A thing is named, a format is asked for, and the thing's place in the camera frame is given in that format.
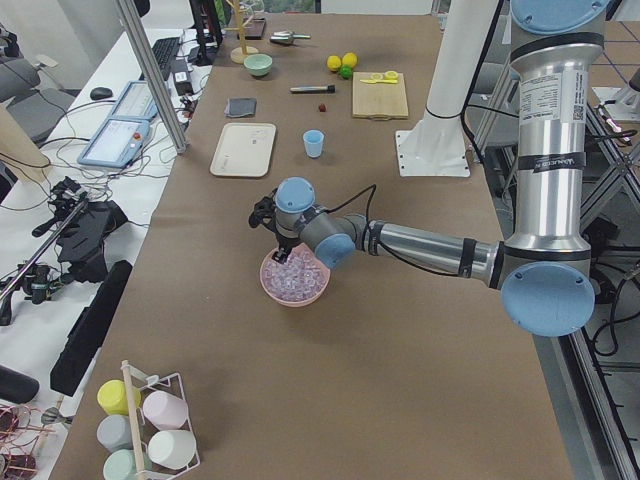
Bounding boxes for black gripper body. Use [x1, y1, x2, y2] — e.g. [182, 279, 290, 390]
[275, 227, 300, 253]

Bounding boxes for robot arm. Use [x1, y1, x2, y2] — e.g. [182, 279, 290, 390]
[250, 1, 606, 337]

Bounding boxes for pink bowl of ice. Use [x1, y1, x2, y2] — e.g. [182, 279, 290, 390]
[259, 244, 331, 307]

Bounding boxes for light blue plastic cup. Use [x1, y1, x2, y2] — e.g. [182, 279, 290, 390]
[303, 129, 325, 158]

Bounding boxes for wooden cup tree stand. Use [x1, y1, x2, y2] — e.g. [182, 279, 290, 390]
[226, 0, 259, 65]

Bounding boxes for pink cup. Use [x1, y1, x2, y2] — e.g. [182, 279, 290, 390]
[142, 391, 189, 430]

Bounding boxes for steel ice scoop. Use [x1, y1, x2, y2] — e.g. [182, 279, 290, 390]
[269, 31, 312, 46]

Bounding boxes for yellow cup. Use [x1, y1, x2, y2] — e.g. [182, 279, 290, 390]
[97, 379, 128, 415]

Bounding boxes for white cup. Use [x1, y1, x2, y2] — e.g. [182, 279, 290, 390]
[147, 430, 197, 470]

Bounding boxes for grey cup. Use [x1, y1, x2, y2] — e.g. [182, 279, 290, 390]
[96, 414, 133, 453]

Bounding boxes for mint green cup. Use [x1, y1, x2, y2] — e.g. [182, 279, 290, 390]
[102, 449, 137, 480]

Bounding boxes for cream rabbit tray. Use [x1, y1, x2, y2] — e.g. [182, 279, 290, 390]
[210, 122, 277, 178]

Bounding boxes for grey folded cloth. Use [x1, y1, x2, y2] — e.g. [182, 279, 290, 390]
[224, 97, 257, 118]

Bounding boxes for steel muddler black tip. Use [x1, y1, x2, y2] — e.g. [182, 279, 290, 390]
[289, 85, 336, 94]

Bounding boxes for wooden cutting board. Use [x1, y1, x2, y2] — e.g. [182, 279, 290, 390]
[352, 72, 409, 120]

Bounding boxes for mint green bowl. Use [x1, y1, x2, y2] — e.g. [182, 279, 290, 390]
[243, 53, 273, 78]

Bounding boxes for green lime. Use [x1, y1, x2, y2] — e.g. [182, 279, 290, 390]
[339, 66, 353, 80]

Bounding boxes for black power adapter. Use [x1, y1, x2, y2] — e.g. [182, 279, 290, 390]
[171, 58, 194, 95]

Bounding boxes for yellow lemon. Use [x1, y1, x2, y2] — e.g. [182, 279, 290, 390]
[326, 55, 342, 72]
[341, 52, 358, 69]

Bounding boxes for teach pendant tablet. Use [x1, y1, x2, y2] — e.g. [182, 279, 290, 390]
[77, 117, 150, 169]
[110, 80, 158, 120]

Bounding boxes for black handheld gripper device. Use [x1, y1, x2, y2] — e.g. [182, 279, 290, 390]
[1, 177, 128, 326]

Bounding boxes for black keyboard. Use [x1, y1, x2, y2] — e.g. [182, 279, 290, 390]
[152, 37, 180, 81]

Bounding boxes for black bar speaker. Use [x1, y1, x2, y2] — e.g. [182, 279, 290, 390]
[50, 260, 132, 397]

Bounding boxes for black computer mouse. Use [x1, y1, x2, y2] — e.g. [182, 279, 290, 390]
[89, 87, 113, 101]

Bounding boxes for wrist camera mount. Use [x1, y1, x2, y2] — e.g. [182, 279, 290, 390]
[248, 189, 277, 233]

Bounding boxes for white wire cup rack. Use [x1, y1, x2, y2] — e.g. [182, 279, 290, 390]
[121, 360, 201, 479]

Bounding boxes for aluminium frame post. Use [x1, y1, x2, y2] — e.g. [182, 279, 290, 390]
[115, 0, 187, 154]

